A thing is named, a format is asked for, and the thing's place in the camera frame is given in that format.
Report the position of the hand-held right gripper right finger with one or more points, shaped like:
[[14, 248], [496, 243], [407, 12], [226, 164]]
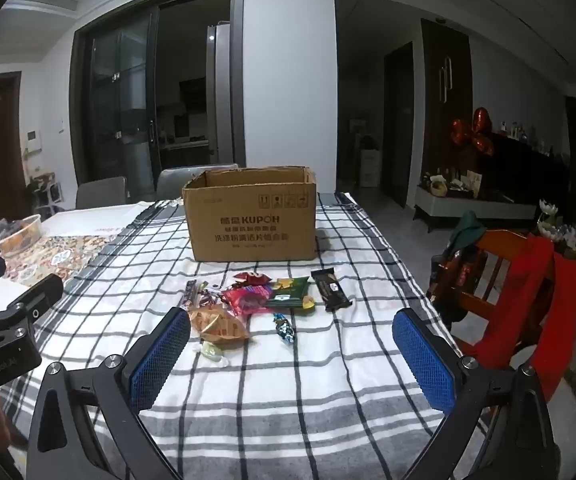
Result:
[[424, 360]]

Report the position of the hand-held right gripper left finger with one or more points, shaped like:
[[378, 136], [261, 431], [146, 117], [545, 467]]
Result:
[[160, 357]]

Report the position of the orange snack packet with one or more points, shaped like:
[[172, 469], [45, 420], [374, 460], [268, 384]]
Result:
[[217, 327]]

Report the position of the yellow snack packet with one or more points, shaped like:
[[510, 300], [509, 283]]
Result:
[[309, 305]]

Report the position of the shiny foil-wrapped candy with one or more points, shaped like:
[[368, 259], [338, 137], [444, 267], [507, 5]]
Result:
[[284, 329]]

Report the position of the green snack packet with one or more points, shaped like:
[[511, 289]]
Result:
[[288, 292]]

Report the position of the brown cardboard box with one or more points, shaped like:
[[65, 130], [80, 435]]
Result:
[[248, 220]]

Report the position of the tile-patterned white tablecloth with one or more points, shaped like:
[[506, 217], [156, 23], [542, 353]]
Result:
[[67, 255]]

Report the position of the pale green wrapped candy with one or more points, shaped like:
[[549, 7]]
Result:
[[212, 351]]

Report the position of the patterned bowl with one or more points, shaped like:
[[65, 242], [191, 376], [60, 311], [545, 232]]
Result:
[[22, 237]]

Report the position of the purple stick snack packet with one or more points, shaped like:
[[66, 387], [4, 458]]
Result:
[[191, 294]]

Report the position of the pink snack packet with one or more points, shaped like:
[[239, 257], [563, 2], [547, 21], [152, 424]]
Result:
[[248, 300]]

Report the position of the black white plaid cloth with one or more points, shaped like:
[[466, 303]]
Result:
[[318, 385]]

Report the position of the wooden chair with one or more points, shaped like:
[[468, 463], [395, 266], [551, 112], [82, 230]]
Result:
[[498, 270]]

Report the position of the grey chair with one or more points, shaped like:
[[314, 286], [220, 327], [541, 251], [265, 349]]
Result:
[[102, 192], [177, 182]]

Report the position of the black snack bar packet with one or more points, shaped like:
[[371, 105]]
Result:
[[330, 290]]

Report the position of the red wrapped candy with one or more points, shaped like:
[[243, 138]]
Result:
[[253, 277]]

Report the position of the green cloth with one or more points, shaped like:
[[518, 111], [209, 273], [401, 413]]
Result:
[[468, 230]]

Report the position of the white low bench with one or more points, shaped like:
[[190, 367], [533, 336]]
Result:
[[468, 207]]

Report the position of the yellow round basket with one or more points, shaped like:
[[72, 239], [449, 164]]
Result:
[[439, 187]]

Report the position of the lotus flower ornament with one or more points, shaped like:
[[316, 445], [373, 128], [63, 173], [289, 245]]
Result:
[[549, 217]]

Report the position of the dark sliding glass door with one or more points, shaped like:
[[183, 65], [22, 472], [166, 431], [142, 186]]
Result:
[[117, 110]]

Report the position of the dark sideboard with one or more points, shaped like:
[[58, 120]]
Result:
[[523, 170]]

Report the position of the red foil balloon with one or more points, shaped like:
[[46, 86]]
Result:
[[460, 132], [481, 119], [485, 146]]

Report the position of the tall dark wardrobe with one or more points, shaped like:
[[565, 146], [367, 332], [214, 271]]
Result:
[[445, 110]]

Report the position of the silver refrigerator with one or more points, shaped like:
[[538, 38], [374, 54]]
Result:
[[217, 95]]

